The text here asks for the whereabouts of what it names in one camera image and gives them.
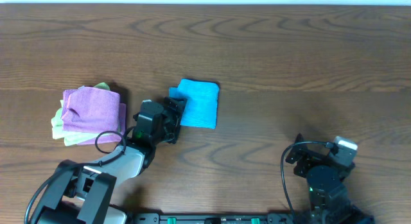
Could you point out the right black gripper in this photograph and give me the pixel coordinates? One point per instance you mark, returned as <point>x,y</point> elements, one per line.
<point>310,160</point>

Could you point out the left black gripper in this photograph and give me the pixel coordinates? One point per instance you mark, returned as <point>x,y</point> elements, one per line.
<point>175,118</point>

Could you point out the blue microfiber cloth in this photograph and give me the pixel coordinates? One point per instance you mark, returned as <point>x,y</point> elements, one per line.
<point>202,102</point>

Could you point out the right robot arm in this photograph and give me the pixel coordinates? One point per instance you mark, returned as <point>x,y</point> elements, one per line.
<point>324,165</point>

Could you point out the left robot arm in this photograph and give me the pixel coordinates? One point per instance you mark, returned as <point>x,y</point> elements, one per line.
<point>81,192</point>

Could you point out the top purple folded cloth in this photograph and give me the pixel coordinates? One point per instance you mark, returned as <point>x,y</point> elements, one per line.
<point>90,110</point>

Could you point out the green folded cloth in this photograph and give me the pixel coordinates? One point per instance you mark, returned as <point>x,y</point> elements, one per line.
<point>70,138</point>

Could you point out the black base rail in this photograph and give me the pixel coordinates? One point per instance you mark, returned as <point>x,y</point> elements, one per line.
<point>271,218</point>

